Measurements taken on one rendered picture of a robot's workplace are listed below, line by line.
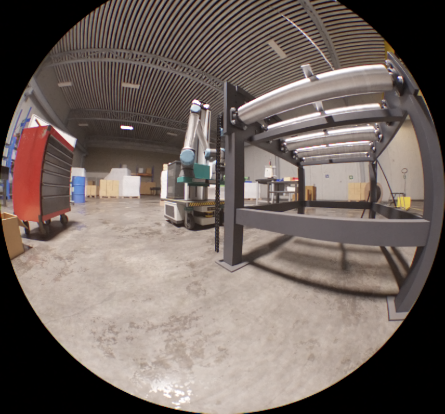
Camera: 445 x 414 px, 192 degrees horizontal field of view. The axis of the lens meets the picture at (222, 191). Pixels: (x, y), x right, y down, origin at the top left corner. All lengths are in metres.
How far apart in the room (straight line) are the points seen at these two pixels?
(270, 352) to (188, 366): 0.21
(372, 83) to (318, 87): 0.25
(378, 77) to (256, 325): 0.94
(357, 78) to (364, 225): 0.51
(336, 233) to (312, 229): 0.09
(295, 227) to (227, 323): 0.41
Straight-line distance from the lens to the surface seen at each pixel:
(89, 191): 10.01
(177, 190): 1.81
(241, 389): 0.42
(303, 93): 0.62
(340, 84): 0.62
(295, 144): 1.18
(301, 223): 0.50
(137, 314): 0.56
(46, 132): 1.51
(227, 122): 0.77
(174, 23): 8.59
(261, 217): 0.58
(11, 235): 1.29
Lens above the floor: 0.42
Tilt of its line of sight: 1 degrees up
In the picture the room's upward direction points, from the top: 1 degrees clockwise
